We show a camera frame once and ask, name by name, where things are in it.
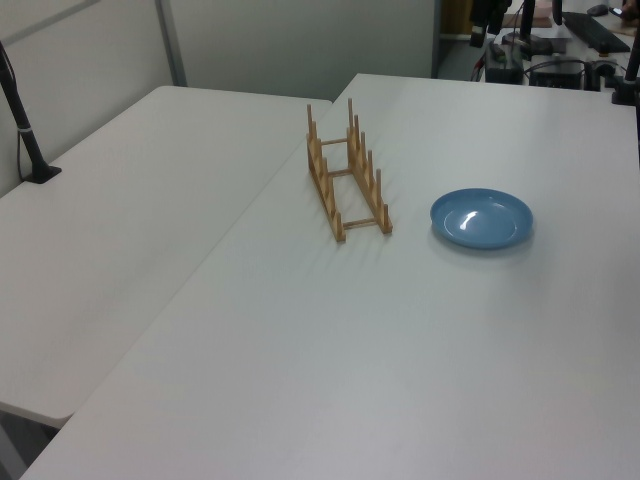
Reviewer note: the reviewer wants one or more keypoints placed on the dark computer mouse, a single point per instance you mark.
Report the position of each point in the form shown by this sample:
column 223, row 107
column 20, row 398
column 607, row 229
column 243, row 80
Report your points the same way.
column 597, row 9

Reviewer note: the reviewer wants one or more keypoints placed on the grey partition frame post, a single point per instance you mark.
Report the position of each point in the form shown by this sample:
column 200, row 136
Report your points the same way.
column 172, row 45

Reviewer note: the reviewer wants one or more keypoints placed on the wooden plate rack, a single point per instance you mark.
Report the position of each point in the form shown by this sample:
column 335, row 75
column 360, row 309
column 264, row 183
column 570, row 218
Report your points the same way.
column 327, row 200

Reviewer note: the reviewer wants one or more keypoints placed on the black camera stand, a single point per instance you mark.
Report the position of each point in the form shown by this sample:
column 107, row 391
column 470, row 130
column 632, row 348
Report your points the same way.
column 631, row 60
column 36, row 155

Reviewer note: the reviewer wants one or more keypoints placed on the blue round plate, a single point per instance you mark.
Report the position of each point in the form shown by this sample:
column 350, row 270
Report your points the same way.
column 480, row 220

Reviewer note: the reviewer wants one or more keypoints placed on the black electronics box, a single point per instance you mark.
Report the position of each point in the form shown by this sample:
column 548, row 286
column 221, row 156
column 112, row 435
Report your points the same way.
column 556, row 76
column 502, row 70

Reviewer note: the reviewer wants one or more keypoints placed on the black monitor stand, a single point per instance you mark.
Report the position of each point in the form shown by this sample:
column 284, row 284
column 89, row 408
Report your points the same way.
column 527, row 25

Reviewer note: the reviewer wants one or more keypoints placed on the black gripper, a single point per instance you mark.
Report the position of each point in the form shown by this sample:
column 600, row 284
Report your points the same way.
column 490, row 4

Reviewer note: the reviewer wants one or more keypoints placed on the white rounded-corner table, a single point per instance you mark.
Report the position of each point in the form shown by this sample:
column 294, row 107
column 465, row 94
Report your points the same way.
column 125, row 225

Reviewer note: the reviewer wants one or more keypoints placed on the black keyboard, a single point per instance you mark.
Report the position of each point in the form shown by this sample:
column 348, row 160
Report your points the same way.
column 595, row 31

